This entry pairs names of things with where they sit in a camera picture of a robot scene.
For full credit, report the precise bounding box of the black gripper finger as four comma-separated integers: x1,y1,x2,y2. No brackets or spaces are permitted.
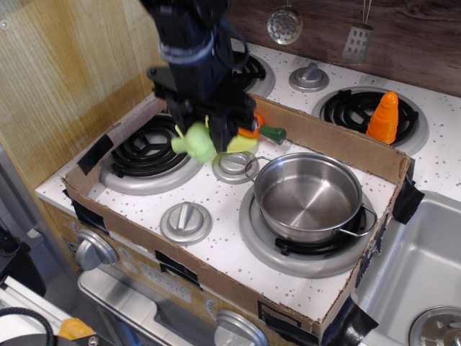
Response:
208,112,238,153
169,104,196,135

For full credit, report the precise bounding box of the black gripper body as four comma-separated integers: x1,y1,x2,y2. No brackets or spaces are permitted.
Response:
146,46,256,130

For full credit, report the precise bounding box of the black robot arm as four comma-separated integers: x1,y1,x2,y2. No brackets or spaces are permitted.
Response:
142,1,256,153

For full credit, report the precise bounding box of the stainless steel pan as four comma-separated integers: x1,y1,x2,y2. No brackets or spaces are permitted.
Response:
250,152,377,244

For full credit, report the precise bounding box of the yellow-green toy plate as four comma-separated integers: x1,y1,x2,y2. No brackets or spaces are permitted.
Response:
196,116,258,153

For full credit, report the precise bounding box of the middle silver stove knob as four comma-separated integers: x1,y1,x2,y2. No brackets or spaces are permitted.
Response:
212,151,259,185

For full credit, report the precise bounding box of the silver stove knob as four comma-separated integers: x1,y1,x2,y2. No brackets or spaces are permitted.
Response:
212,151,259,185
160,202,212,246
289,63,330,92

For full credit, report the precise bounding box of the back left black burner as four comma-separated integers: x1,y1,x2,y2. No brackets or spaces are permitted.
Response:
233,54,275,98

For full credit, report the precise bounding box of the black burner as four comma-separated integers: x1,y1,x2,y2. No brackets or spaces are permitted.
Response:
100,113,202,196
311,86,429,156
233,54,275,98
238,187,375,279

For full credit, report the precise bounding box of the front left black burner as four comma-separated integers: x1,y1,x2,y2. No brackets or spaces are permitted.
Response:
100,113,202,196

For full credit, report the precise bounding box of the orange toy carrot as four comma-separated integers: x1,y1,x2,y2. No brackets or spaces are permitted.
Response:
238,114,287,145

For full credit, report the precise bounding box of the back silver stove knob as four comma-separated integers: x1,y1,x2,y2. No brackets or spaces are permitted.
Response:
289,63,330,92

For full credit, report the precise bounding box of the hanging silver strainer spoon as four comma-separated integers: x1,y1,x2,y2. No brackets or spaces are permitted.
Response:
267,1,303,45

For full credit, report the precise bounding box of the front silver stove knob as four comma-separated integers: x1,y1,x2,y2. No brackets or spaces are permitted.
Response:
160,202,212,246

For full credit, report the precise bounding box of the back right black burner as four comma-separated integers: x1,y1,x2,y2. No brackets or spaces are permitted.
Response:
311,86,429,156

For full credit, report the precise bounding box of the brown cardboard fence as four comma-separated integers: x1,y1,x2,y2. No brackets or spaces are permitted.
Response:
63,95,414,338

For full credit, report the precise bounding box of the hanging silver slotted spatula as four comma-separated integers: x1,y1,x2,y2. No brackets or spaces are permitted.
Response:
342,0,373,61

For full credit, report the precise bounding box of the orange swirl cone toy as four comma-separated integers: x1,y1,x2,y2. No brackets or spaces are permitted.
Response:
366,92,398,144

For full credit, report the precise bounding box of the left silver oven knob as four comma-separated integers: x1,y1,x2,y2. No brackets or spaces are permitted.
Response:
75,229,119,271

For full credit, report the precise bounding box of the silver oven knob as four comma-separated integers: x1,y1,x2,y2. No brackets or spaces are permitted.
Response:
75,229,119,271
214,309,269,346

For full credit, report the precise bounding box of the front right black burner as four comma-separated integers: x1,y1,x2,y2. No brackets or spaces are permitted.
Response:
238,187,375,279

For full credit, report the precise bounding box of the right silver oven knob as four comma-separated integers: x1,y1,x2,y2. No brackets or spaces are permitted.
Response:
214,309,269,346

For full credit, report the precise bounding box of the black device at left edge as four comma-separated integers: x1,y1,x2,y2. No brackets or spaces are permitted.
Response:
1,227,46,297

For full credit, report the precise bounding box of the orange object bottom left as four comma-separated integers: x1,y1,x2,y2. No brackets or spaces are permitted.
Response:
58,318,94,340

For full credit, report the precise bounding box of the silver toy sink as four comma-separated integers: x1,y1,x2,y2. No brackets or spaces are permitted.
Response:
354,192,460,345

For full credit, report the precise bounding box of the silver sink drain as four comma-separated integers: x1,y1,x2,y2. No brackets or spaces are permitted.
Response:
408,306,460,345

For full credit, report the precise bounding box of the silver oven door handle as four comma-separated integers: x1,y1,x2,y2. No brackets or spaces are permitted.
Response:
79,269,215,345

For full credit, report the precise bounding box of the black cable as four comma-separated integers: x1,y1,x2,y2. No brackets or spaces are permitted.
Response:
0,306,55,346

